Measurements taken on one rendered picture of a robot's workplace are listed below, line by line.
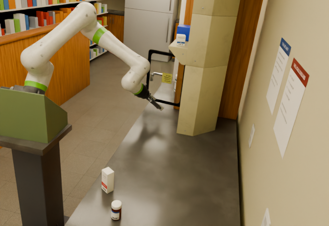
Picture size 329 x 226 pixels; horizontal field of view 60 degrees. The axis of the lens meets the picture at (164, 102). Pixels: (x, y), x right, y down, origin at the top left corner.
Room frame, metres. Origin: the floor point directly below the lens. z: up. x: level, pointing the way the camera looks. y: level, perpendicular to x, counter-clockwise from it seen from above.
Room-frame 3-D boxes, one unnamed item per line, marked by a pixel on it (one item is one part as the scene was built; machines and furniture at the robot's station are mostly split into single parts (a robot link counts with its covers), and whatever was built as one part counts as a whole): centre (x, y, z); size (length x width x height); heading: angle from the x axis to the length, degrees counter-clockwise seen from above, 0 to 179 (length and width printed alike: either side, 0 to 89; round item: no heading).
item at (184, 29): (1.92, -0.09, 1.55); 0.10 x 0.10 x 0.09; 80
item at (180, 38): (1.74, -0.06, 1.54); 0.05 x 0.05 x 0.06; 6
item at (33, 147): (1.49, 0.77, 0.92); 0.32 x 0.32 x 0.04; 80
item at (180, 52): (1.82, -0.07, 1.46); 0.32 x 0.11 x 0.10; 170
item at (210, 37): (1.79, -0.25, 1.32); 0.32 x 0.25 x 0.77; 170
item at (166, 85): (2.01, 0.01, 1.19); 0.30 x 0.01 x 0.40; 73
